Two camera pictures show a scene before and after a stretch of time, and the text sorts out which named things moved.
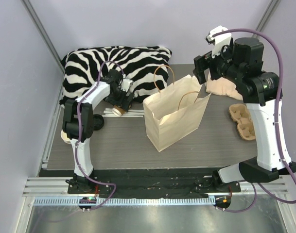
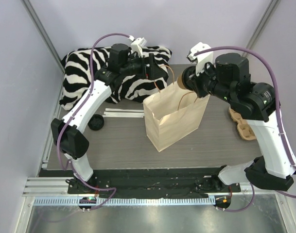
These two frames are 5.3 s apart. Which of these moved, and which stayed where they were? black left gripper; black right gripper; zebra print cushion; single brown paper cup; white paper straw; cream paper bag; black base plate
Moved: black right gripper; single brown paper cup; black left gripper
Stayed: zebra print cushion; black base plate; white paper straw; cream paper bag
